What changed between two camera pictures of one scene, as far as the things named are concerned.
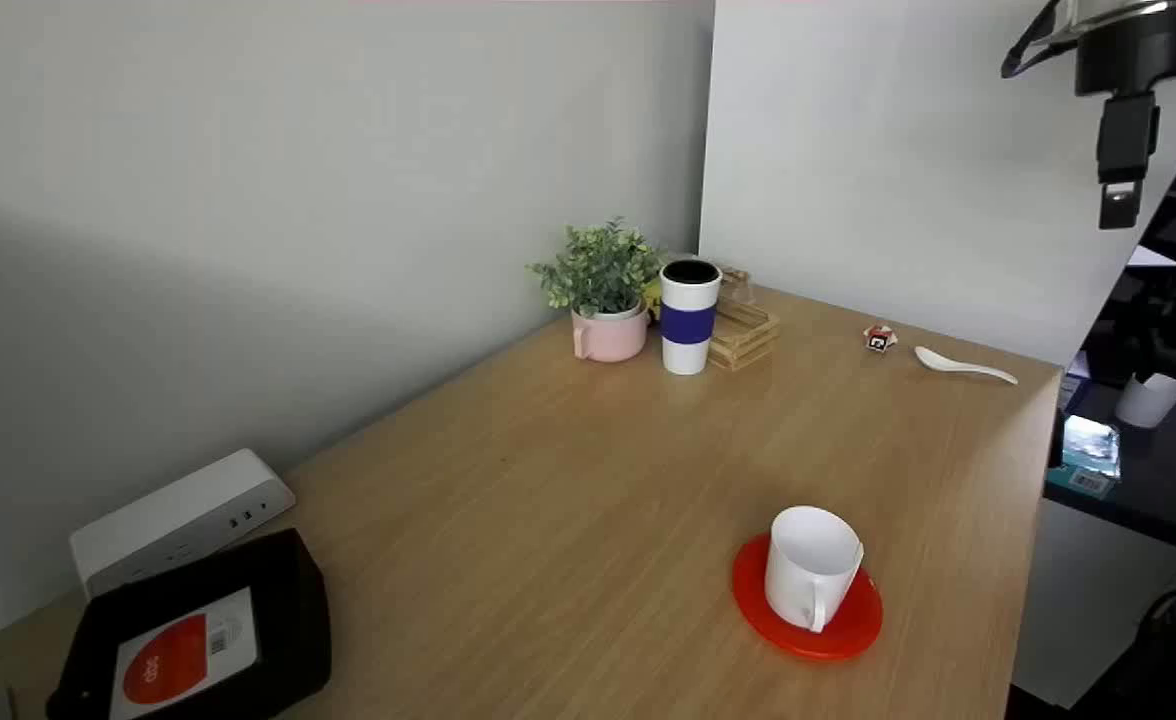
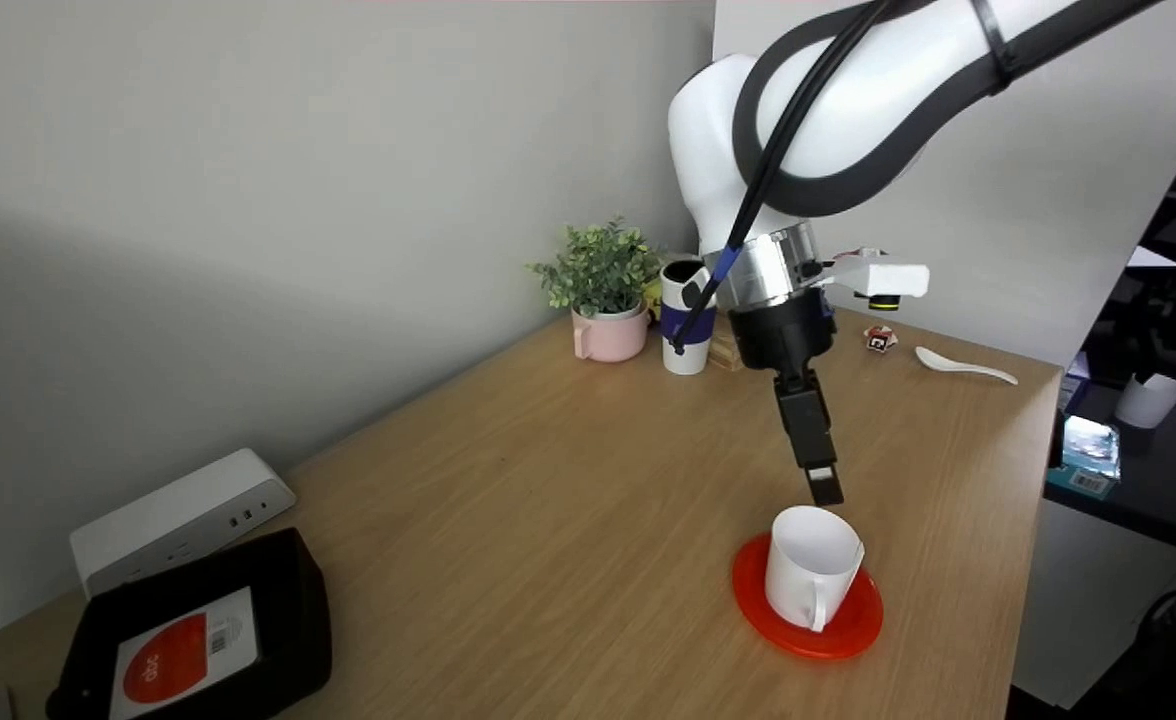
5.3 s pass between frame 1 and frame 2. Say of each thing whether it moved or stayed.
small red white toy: stayed
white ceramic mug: stayed
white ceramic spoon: stayed
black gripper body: moved
